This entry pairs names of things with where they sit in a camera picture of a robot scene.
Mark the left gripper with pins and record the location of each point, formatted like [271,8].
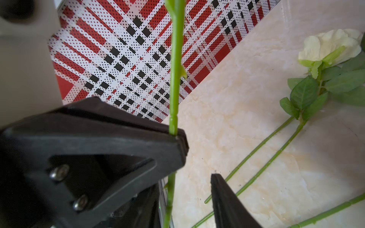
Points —
[74,166]

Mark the white rose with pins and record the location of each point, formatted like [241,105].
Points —
[176,10]
[335,61]

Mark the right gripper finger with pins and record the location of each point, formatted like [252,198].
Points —
[229,212]

